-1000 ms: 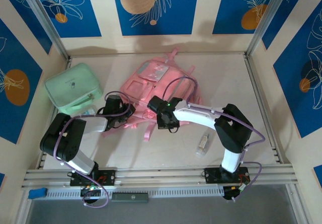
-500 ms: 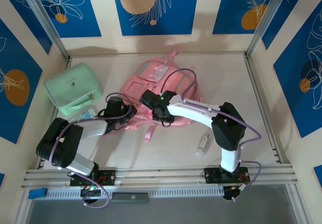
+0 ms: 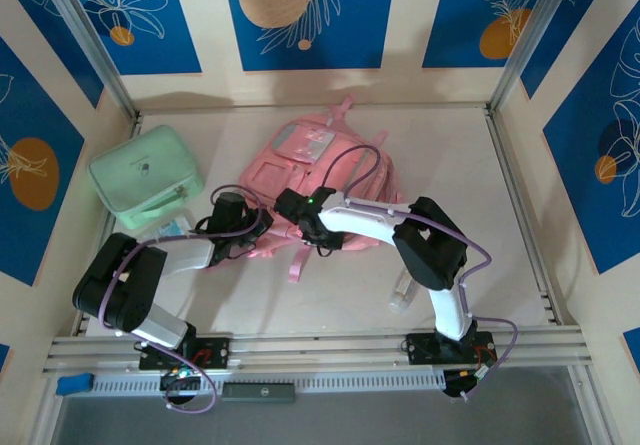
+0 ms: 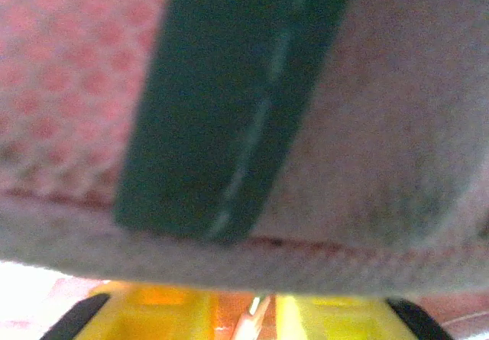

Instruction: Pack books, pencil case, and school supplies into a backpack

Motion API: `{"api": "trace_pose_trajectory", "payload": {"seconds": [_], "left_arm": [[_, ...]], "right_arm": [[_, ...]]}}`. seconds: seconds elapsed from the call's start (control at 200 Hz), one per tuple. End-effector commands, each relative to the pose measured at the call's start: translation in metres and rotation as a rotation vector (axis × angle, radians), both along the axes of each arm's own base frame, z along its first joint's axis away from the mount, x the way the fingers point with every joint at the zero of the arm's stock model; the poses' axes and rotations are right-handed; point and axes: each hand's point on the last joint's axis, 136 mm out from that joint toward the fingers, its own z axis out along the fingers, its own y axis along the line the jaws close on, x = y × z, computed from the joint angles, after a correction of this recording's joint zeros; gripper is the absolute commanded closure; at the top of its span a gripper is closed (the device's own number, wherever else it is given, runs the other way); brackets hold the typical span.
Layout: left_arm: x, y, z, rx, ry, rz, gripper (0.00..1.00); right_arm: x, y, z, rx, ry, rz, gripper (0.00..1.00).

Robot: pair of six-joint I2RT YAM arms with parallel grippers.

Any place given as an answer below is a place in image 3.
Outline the grey slotted cable duct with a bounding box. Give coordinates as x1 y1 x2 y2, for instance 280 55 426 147
92 370 446 396

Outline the wide aluminium frame rail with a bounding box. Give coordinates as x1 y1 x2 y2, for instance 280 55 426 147
42 334 594 376

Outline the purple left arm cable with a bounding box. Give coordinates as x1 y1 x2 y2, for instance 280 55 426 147
99 184 266 416

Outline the dark green flat box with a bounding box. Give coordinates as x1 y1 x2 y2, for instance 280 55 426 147
221 382 296 405

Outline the aluminium table edge rail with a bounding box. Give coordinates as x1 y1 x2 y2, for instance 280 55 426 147
483 107 569 329

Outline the blue tape-wrapped handle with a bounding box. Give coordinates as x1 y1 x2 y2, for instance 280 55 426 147
55 373 95 396

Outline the mint green zip case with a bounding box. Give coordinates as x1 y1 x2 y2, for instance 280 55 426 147
87 124 205 230

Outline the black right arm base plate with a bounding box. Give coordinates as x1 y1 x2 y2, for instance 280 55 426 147
405 332 496 366

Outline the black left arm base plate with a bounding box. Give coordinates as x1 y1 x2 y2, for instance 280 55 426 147
138 335 232 371

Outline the blue white wipes pack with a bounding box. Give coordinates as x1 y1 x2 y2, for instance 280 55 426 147
149 213 195 239

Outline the blue floral wall poster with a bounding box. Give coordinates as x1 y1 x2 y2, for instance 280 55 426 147
421 0 559 70
0 37 86 287
0 0 105 111
519 0 619 101
62 0 204 77
542 12 640 276
221 0 399 72

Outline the aluminium frame post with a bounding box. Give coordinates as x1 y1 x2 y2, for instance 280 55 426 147
488 0 576 112
37 0 142 122

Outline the pink backpack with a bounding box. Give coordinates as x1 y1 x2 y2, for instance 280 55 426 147
219 95 404 285

